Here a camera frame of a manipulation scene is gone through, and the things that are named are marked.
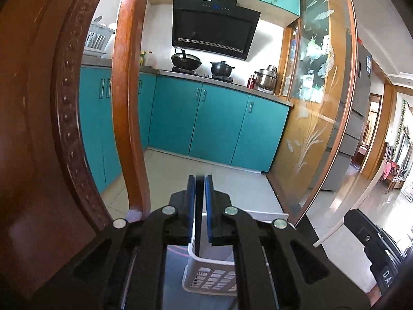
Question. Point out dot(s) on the cooking oil bottles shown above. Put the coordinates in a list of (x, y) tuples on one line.
[(149, 59)]

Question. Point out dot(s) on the black wok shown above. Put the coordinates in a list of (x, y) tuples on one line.
[(186, 60)]

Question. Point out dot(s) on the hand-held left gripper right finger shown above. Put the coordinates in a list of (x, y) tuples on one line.
[(209, 203)]

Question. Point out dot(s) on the carved wooden chair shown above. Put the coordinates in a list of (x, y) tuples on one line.
[(32, 135)]

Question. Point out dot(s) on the grey refrigerator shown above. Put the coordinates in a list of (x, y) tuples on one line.
[(358, 109)]

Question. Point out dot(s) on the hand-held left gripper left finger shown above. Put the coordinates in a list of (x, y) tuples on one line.
[(191, 203)]

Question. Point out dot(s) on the black cooking pot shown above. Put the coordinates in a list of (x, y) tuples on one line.
[(221, 68)]

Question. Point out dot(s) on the white plastic utensil basket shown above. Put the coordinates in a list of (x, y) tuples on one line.
[(209, 277)]

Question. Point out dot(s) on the red bottle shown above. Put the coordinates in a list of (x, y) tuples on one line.
[(250, 82)]

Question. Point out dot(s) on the teal lower kitchen cabinets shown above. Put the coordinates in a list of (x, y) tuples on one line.
[(213, 122)]

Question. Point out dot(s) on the stainless steel pot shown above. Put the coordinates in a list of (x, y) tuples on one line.
[(266, 79)]

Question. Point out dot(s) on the white dish rack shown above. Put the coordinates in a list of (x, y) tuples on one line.
[(96, 38)]

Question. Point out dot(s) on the wooden chair with pink cloth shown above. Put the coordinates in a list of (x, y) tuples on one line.
[(392, 171)]

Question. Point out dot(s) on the black range hood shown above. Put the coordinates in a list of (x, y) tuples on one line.
[(213, 25)]

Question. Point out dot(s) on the etched glass sliding door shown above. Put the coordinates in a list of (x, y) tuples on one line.
[(313, 119)]

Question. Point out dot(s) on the black gas stove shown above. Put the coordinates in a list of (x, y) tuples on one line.
[(222, 78)]

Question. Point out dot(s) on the grey white chopstick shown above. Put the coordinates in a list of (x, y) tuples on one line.
[(358, 200)]

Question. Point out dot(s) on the green hanging vine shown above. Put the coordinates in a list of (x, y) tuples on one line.
[(402, 122)]

